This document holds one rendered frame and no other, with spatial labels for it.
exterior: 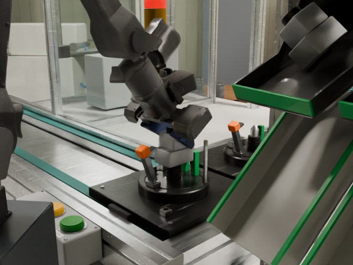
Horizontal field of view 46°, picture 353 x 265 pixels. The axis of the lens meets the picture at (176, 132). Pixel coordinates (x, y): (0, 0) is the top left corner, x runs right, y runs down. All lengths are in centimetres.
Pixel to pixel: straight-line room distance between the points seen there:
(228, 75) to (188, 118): 696
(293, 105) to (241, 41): 721
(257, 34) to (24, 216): 157
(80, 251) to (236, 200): 27
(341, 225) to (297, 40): 24
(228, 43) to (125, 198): 698
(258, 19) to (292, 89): 142
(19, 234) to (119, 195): 32
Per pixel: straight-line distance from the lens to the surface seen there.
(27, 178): 95
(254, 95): 54
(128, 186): 83
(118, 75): 67
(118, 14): 64
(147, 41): 67
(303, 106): 49
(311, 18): 59
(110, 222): 74
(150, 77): 69
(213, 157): 99
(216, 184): 84
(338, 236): 56
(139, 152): 73
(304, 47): 57
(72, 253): 70
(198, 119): 69
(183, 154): 79
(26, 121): 162
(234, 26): 773
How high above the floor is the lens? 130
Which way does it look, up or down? 16 degrees down
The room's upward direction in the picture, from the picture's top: straight up
